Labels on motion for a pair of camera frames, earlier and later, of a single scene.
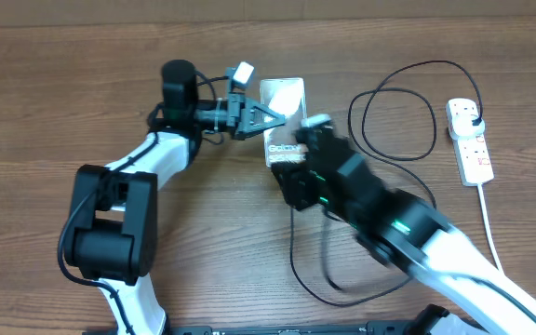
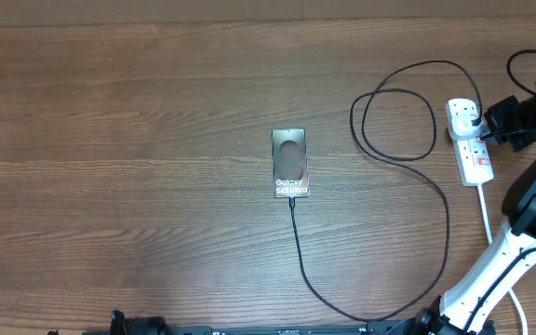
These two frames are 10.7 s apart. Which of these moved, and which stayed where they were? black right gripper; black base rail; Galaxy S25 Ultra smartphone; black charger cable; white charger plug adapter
Moved: Galaxy S25 Ultra smartphone; black charger cable; black right gripper
Stayed: white charger plug adapter; black base rail
